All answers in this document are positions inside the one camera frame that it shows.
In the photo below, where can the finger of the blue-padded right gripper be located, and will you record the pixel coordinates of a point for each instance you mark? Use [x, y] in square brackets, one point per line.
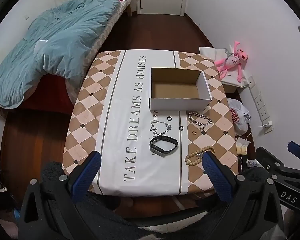
[220, 175]

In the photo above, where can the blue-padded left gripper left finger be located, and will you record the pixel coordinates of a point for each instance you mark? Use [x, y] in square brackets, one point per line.
[83, 175]

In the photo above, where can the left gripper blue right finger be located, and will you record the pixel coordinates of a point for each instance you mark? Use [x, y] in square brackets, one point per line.
[294, 148]

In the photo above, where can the black fitness band watch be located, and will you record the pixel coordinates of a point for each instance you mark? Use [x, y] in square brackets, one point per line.
[163, 145]

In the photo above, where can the white plastic bag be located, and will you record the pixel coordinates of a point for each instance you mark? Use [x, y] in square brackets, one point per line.
[240, 116]

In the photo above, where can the checkered printed tablecloth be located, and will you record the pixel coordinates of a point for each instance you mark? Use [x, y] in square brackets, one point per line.
[112, 116]

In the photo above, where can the white cardboard box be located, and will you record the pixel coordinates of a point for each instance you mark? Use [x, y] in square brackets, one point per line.
[178, 89]

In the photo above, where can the bed with patterned mattress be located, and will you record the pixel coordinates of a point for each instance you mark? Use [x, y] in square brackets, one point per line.
[100, 37]

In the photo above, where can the pink panther plush toy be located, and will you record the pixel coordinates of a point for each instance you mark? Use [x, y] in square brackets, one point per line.
[236, 59]

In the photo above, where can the teal blue duvet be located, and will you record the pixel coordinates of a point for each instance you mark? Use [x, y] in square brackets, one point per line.
[52, 47]

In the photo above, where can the white wall socket strip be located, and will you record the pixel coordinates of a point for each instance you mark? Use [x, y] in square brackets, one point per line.
[260, 104]

